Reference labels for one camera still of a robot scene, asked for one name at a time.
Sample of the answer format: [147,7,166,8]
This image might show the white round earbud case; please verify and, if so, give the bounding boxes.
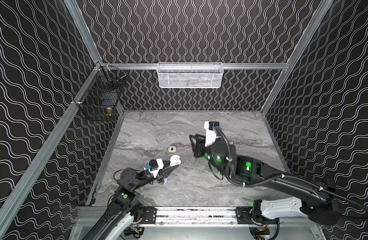
[169,155,181,167]

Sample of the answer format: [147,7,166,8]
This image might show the cream earbud charging case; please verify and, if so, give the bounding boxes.
[168,146,177,153]

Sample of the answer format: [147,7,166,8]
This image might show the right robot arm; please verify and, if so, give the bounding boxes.
[190,134,368,225]

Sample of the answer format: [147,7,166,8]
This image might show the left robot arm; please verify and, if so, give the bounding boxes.
[83,160,179,240]

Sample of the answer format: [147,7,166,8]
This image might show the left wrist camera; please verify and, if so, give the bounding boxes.
[144,159,164,178]

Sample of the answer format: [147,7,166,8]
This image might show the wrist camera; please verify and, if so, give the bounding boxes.
[144,159,164,178]
[204,121,221,147]

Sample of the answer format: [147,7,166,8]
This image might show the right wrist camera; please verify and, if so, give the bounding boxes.
[204,121,221,147]

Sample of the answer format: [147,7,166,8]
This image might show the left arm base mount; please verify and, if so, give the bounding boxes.
[134,206,157,225]

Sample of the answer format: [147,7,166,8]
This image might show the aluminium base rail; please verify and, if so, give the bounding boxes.
[75,205,314,228]

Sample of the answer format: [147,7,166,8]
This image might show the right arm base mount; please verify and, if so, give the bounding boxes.
[235,207,276,227]

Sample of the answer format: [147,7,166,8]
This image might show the white wire mesh basket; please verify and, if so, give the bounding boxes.
[156,62,224,89]

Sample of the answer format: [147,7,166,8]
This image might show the black wire basket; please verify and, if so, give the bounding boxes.
[77,64,129,122]

